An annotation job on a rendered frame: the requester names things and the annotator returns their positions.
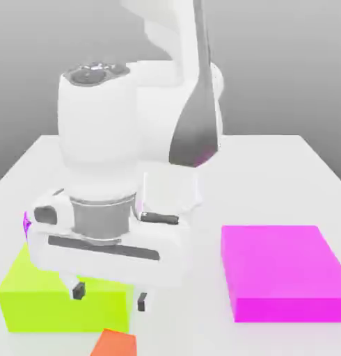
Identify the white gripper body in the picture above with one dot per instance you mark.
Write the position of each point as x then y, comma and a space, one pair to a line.
165, 250

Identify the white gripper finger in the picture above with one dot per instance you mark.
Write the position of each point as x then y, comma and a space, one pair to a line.
75, 287
144, 300

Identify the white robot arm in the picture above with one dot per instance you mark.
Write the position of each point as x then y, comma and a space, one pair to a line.
98, 133

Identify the small orange cube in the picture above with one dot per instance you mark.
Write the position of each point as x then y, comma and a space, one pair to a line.
114, 345

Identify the small purple cube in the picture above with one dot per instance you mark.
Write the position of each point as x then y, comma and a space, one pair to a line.
26, 224

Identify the large lime green box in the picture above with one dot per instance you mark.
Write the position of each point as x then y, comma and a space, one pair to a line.
62, 308

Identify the large magenta box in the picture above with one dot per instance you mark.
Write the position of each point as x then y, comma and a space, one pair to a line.
276, 264

